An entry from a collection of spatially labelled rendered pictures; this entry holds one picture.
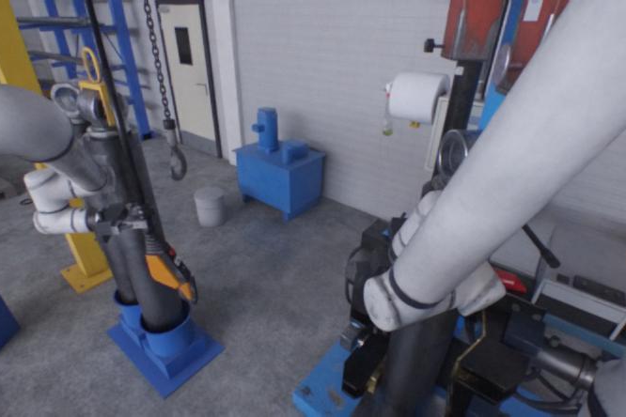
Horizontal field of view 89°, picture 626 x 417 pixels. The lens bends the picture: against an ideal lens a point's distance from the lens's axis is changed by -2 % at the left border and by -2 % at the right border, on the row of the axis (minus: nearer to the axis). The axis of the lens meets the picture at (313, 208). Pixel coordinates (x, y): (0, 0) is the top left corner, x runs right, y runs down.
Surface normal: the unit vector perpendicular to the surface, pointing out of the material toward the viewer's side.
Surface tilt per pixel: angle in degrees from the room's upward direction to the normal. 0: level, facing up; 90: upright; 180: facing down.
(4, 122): 85
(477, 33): 90
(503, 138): 89
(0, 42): 90
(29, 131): 100
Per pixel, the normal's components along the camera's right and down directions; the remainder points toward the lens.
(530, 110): -0.94, 0.14
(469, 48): 0.00, 0.50
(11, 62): 0.79, 0.32
